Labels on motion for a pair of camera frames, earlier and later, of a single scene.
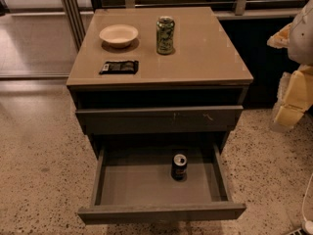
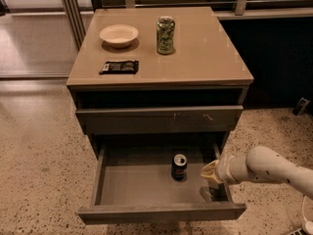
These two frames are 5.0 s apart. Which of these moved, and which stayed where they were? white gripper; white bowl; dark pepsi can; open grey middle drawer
Moved: white gripper
Stayed: dark pepsi can; white bowl; open grey middle drawer
